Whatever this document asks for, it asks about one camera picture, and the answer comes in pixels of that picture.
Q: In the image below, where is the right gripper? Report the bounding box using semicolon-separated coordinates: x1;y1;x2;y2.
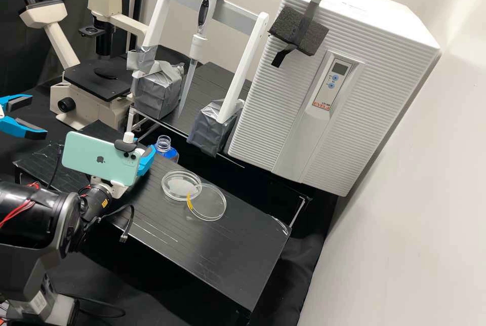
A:
0;114;157;199

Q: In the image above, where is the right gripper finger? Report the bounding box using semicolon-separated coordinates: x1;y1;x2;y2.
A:
0;94;33;114

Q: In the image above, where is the blue bottle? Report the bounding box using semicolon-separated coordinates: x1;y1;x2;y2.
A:
153;134;180;164

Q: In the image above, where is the incubator door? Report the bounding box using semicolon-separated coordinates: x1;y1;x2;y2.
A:
223;0;442;199

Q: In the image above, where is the petri dish lid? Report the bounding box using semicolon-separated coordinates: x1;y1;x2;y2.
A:
186;183;228;223

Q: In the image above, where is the black platform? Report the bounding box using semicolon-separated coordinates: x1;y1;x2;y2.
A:
129;46;253;170
12;139;290;314
177;150;314;229

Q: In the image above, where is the grey taped block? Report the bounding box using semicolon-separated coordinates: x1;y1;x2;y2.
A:
186;99;246;158
128;46;186;120

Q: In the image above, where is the black cable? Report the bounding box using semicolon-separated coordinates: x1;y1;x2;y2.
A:
107;203;136;245
48;143;66;191

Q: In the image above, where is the petri dish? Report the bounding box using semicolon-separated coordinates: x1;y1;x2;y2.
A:
160;169;203;202

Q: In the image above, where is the white pipette stand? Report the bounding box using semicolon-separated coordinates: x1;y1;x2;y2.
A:
131;0;271;126

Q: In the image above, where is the white incubator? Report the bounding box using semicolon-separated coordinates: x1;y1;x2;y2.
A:
282;0;443;62

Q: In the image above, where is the right wrist camera phone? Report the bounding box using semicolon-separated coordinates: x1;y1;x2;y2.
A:
62;131;153;191

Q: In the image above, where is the pipette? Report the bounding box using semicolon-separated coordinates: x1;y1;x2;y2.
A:
177;0;223;119

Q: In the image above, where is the cream microscope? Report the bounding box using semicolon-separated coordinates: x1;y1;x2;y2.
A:
18;0;151;132

